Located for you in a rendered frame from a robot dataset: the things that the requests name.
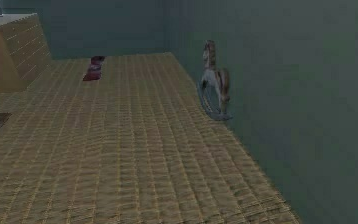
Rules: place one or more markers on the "dark red cloth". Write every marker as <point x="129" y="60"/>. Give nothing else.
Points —
<point x="94" y="69"/>

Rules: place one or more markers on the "brown wooden cabinet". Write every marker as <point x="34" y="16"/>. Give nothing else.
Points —
<point x="18" y="53"/>

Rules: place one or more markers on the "grey brown rocking horse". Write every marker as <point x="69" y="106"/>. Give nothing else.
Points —
<point x="215" y="79"/>

